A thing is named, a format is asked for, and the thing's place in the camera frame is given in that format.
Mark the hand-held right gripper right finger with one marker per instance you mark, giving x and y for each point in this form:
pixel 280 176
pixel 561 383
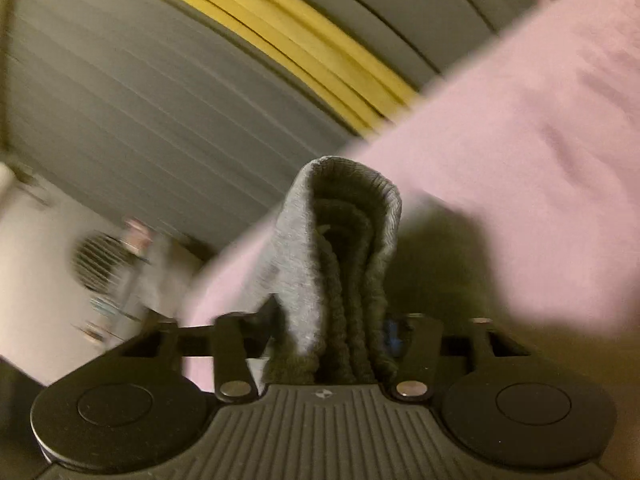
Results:
pixel 417 350

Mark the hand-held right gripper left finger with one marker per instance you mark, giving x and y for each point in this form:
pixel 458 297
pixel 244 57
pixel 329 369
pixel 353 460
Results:
pixel 230 350

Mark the grey pants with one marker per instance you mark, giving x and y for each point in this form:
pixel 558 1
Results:
pixel 305 260

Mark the dressing table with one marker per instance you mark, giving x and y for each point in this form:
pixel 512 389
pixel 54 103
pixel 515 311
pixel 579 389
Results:
pixel 125 305

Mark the round mirror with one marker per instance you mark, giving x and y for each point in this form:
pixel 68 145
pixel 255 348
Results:
pixel 97 262

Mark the pink bed blanket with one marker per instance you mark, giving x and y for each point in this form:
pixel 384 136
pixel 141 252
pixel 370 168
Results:
pixel 500 160

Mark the grey curtain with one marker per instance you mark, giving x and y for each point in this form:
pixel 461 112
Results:
pixel 150 110
pixel 425 10

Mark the yellow curtain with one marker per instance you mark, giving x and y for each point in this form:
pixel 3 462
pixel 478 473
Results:
pixel 300 35

